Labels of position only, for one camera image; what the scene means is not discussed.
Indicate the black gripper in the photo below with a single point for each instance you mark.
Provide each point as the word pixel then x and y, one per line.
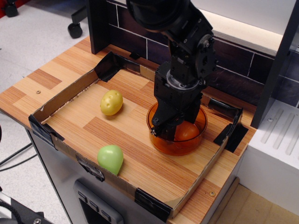
pixel 177 102

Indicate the cardboard fence with black tape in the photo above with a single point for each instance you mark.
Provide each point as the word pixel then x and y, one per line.
pixel 151 187

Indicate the yellow toy potato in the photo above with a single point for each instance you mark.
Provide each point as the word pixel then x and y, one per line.
pixel 111 102

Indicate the orange toy carrot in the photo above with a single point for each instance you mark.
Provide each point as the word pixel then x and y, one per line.
pixel 186 131

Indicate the orange transparent plastic pot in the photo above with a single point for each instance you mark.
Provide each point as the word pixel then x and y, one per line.
pixel 178 148

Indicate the white toy sink drainboard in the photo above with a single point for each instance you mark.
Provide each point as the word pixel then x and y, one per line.
pixel 278 134

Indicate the black clamp with screw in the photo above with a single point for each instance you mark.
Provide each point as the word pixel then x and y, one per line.
pixel 13 212

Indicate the black office chair base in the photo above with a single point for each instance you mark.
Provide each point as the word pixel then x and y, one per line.
pixel 74 28

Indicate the dark grey vertical post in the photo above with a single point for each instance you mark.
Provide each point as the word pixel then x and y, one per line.
pixel 279 67

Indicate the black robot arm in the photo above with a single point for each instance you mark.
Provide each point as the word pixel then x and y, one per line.
pixel 190 36

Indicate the green toy pear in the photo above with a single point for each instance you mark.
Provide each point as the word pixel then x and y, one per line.
pixel 110 158

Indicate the grey control panel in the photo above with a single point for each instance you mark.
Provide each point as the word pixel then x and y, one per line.
pixel 96 211

